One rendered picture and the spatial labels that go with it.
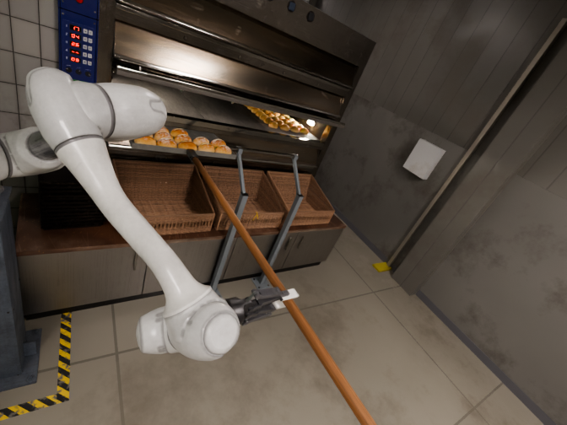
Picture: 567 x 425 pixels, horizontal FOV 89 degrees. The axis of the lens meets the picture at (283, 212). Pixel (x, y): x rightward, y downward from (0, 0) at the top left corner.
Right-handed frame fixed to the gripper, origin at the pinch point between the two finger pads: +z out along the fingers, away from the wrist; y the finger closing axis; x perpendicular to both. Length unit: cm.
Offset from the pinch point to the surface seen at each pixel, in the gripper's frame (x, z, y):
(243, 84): -154, 48, -30
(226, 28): -155, 28, -58
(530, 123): -53, 259, -82
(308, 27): -156, 85, -78
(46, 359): -75, -61, 120
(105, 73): -155, -33, -15
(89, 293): -100, -41, 100
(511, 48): -110, 275, -134
